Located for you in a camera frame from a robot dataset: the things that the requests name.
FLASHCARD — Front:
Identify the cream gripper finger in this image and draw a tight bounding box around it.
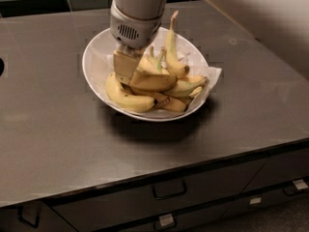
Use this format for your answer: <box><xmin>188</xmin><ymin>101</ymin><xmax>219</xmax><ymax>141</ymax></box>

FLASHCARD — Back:
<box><xmin>113</xmin><ymin>49</ymin><xmax>142</xmax><ymax>85</ymax></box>

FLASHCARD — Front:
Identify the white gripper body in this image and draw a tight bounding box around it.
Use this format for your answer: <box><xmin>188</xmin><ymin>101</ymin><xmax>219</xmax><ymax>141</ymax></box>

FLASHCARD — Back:
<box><xmin>110</xmin><ymin>1</ymin><xmax>161</xmax><ymax>50</ymax></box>

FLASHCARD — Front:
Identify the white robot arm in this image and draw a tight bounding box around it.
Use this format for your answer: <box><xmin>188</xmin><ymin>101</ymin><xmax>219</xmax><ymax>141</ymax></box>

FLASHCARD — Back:
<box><xmin>110</xmin><ymin>0</ymin><xmax>309</xmax><ymax>84</ymax></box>

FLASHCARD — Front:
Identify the greenish middle banana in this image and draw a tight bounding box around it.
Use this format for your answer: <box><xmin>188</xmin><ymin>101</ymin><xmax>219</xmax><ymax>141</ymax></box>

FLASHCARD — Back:
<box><xmin>139</xmin><ymin>45</ymin><xmax>169</xmax><ymax>74</ymax></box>

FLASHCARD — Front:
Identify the white oval bowl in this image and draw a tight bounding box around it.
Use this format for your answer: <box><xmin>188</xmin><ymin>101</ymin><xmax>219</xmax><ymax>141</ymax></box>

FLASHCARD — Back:
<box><xmin>81</xmin><ymin>22</ymin><xmax>211</xmax><ymax>123</ymax></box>

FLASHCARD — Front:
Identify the upright yellow banana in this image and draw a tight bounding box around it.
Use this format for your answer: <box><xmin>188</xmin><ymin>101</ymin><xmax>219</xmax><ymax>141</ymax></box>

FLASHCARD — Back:
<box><xmin>164</xmin><ymin>11</ymin><xmax>190</xmax><ymax>78</ymax></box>

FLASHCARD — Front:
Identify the right greenish yellow banana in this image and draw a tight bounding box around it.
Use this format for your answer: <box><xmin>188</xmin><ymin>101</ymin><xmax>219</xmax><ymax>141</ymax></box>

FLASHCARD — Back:
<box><xmin>163</xmin><ymin>75</ymin><xmax>209</xmax><ymax>98</ymax></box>

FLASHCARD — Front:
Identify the upper middle drawer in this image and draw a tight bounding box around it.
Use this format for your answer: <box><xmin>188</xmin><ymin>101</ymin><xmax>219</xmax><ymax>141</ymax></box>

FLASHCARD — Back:
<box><xmin>55</xmin><ymin>159</ymin><xmax>265</xmax><ymax>232</ymax></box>

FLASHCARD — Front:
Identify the white label lower drawer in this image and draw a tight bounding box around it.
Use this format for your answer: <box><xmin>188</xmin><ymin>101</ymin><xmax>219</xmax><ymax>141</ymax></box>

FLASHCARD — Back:
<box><xmin>159</xmin><ymin>214</ymin><xmax>175</xmax><ymax>227</ymax></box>

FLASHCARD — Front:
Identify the white label drawer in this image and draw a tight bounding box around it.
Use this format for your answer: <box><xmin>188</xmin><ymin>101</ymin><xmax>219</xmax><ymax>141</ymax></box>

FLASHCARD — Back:
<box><xmin>159</xmin><ymin>214</ymin><xmax>175</xmax><ymax>227</ymax></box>
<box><xmin>293</xmin><ymin>179</ymin><xmax>309</xmax><ymax>190</ymax></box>

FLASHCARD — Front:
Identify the left drawer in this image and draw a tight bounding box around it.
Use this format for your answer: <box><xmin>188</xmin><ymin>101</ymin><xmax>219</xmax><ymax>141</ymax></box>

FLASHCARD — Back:
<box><xmin>0</xmin><ymin>201</ymin><xmax>77</xmax><ymax>232</ymax></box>

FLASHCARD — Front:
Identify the lower middle drawer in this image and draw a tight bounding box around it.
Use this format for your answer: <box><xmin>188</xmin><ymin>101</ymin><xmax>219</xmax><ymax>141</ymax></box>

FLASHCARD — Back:
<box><xmin>121</xmin><ymin>202</ymin><xmax>230</xmax><ymax>232</ymax></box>

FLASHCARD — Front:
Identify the white label lower right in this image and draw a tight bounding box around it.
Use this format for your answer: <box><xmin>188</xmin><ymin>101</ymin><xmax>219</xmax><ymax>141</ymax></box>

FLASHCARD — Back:
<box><xmin>249</xmin><ymin>197</ymin><xmax>262</xmax><ymax>205</ymax></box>

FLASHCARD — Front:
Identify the white label right drawer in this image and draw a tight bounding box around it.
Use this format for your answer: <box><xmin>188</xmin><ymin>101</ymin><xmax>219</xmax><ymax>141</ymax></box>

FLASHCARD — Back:
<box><xmin>293</xmin><ymin>179</ymin><xmax>309</xmax><ymax>190</ymax></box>

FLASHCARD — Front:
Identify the black drawer handle middle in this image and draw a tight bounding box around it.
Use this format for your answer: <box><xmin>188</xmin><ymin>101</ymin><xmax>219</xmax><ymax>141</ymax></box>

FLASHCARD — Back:
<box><xmin>152</xmin><ymin>179</ymin><xmax>187</xmax><ymax>200</ymax></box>

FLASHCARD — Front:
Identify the black drawer handle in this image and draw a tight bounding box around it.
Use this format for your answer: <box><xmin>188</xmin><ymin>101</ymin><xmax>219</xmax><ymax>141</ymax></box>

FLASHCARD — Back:
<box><xmin>17</xmin><ymin>205</ymin><xmax>41</xmax><ymax>229</ymax></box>
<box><xmin>152</xmin><ymin>179</ymin><xmax>187</xmax><ymax>200</ymax></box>

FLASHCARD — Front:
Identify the black drawer handle left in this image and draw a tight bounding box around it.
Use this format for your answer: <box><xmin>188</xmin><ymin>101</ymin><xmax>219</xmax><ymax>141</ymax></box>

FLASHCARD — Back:
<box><xmin>17</xmin><ymin>205</ymin><xmax>41</xmax><ymax>229</ymax></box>

